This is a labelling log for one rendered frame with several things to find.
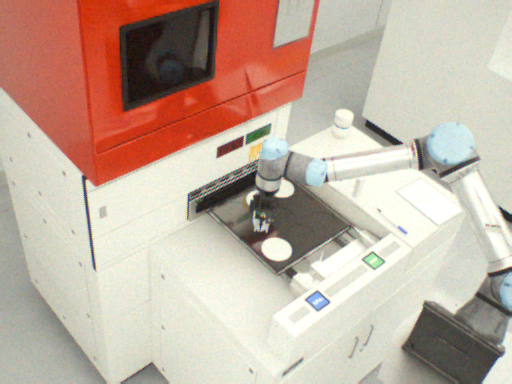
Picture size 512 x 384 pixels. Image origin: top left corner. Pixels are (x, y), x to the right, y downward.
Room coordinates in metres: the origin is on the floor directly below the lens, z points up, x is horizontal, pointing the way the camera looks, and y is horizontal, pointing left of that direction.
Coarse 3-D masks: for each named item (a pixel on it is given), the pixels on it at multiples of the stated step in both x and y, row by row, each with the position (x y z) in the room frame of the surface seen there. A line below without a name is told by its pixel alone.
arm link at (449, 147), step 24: (432, 144) 1.28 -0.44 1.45; (456, 144) 1.27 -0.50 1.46; (456, 168) 1.23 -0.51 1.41; (456, 192) 1.22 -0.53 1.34; (480, 192) 1.20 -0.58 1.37; (480, 216) 1.16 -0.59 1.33; (480, 240) 1.13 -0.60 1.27; (504, 240) 1.11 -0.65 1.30; (504, 264) 1.06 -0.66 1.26; (504, 288) 1.01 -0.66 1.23
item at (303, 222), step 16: (304, 192) 1.63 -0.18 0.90; (224, 208) 1.49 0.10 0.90; (240, 208) 1.50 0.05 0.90; (288, 208) 1.54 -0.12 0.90; (304, 208) 1.55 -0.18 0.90; (320, 208) 1.56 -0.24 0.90; (240, 224) 1.42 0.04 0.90; (272, 224) 1.45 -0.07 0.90; (288, 224) 1.46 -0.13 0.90; (304, 224) 1.47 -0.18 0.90; (320, 224) 1.48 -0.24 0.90; (336, 224) 1.49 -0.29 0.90; (256, 240) 1.36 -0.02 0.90; (288, 240) 1.38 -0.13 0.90; (304, 240) 1.39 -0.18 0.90; (320, 240) 1.40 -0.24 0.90
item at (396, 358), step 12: (444, 300) 1.28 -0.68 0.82; (456, 300) 1.29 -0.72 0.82; (420, 312) 1.22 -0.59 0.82; (408, 324) 1.17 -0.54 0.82; (396, 336) 1.11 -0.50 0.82; (408, 336) 1.12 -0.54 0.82; (396, 348) 1.07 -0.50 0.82; (384, 360) 1.02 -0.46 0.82; (396, 360) 1.02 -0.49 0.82; (408, 360) 1.03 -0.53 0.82; (504, 360) 1.08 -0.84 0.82; (384, 372) 0.98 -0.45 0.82; (396, 372) 0.98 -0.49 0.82; (408, 372) 0.99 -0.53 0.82; (420, 372) 0.99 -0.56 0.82; (432, 372) 1.00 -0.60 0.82; (492, 372) 1.03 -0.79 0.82; (504, 372) 1.03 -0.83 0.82
